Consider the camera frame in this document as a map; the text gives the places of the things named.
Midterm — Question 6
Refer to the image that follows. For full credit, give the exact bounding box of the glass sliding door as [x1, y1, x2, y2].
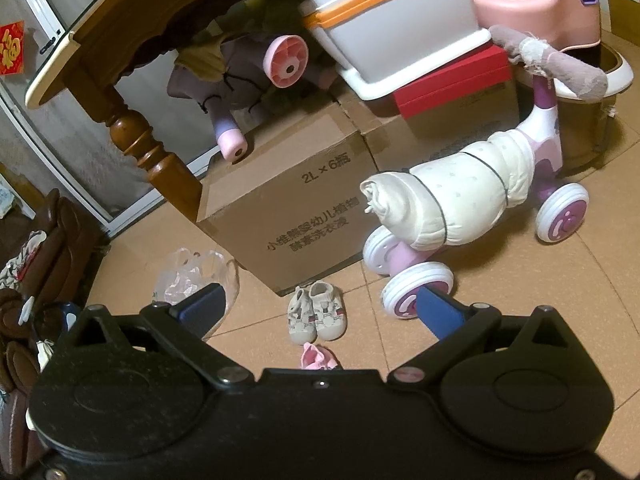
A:
[0, 0, 166, 236]

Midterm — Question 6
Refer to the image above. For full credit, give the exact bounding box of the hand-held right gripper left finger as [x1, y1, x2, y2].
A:
[75, 284, 253, 391]

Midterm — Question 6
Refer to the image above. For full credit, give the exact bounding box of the patterned cloth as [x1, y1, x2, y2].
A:
[0, 230, 48, 281]

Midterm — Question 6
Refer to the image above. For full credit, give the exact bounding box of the purple pink toy tube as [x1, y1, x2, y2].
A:
[212, 110, 250, 163]

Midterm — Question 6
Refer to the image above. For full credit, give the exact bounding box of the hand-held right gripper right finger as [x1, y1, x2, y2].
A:
[389, 284, 568, 388]

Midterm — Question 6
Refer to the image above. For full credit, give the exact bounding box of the pink patterned sock shoe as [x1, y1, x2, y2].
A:
[300, 342, 341, 371]

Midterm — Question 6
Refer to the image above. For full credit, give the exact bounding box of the clear plastic bag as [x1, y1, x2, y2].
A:
[152, 247, 241, 336]

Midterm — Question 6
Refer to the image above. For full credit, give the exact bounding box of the cream padded cloth cover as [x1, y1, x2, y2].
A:
[360, 129, 536, 250]

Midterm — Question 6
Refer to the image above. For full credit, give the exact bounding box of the white orange plastic storage bin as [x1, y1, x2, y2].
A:
[280, 0, 493, 102]

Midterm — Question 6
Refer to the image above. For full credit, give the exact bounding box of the beige patterned sock shoe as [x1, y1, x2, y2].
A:
[286, 286, 320, 346]
[311, 281, 348, 342]

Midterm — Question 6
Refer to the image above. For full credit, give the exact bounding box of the large printed cardboard box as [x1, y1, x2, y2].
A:
[195, 105, 381, 297]

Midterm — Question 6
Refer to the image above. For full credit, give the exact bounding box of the olive green cloth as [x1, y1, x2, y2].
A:
[172, 35, 226, 81]

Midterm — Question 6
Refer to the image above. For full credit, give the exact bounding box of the red flat box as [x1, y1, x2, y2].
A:
[392, 45, 513, 120]

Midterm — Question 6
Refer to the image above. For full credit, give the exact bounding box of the brown wooden table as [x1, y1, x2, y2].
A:
[25, 0, 296, 226]

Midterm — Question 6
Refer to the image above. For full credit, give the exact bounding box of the pink potty chair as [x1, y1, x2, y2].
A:
[467, 0, 601, 56]

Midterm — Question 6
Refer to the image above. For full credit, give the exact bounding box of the pink white toddler balance bike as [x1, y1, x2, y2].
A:
[361, 25, 608, 321]

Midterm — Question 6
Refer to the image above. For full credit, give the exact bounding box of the brown sofa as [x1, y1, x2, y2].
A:
[0, 160, 108, 441]

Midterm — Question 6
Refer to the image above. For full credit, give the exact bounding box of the red paper door decoration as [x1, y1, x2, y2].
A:
[0, 20, 26, 77]

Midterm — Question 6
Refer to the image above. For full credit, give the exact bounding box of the pink plastic toy wheel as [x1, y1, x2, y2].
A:
[264, 34, 310, 88]

